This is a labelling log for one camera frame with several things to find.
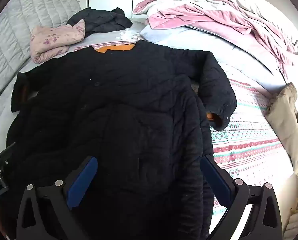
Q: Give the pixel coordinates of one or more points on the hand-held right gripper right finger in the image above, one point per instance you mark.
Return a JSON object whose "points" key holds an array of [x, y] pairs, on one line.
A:
{"points": [[216, 181]]}

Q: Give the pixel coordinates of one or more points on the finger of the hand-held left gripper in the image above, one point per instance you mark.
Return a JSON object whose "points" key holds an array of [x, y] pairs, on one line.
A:
{"points": [[3, 158]]}

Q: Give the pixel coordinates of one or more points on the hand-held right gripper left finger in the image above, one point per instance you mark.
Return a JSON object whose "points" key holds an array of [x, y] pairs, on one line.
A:
{"points": [[81, 183]]}

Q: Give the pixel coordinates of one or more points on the black quilted jacket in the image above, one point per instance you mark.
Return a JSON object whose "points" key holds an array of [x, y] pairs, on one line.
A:
{"points": [[114, 105]]}

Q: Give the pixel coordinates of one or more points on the patterned bed sheet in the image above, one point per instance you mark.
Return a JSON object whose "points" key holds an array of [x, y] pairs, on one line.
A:
{"points": [[246, 142]]}

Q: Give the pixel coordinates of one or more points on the beige garment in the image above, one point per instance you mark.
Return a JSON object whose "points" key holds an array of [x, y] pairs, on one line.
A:
{"points": [[283, 120]]}

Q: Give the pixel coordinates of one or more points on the pink floral folded cloth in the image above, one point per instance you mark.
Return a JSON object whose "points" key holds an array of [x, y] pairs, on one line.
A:
{"points": [[54, 42]]}

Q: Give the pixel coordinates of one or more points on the light blue duvet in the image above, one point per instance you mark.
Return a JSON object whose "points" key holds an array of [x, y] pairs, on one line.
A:
{"points": [[188, 40]]}

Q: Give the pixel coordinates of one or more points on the grey quilted headboard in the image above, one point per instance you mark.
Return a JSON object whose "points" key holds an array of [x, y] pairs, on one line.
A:
{"points": [[26, 12]]}

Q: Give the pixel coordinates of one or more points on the black crumpled garment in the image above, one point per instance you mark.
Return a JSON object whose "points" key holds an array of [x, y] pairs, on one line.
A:
{"points": [[101, 21]]}

